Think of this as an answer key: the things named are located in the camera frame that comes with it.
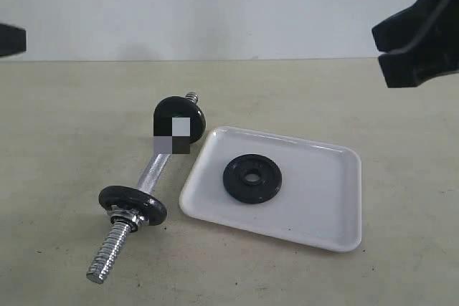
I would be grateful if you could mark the black weight plate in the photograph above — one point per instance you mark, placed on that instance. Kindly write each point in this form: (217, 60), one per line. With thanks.
(252, 178)
(180, 107)
(131, 198)

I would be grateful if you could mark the chrome spinlock collar nut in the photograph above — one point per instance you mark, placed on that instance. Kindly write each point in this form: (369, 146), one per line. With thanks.
(132, 217)

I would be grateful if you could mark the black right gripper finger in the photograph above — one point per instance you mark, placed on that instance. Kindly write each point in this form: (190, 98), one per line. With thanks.
(424, 58)
(397, 30)

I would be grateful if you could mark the white rectangular plastic tray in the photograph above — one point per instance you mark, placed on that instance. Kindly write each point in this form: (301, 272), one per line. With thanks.
(319, 201)

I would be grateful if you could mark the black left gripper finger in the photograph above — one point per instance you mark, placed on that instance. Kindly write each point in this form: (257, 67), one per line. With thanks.
(13, 40)

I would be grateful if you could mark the chrome dumbbell bar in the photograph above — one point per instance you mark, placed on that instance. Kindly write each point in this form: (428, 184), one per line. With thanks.
(104, 260)

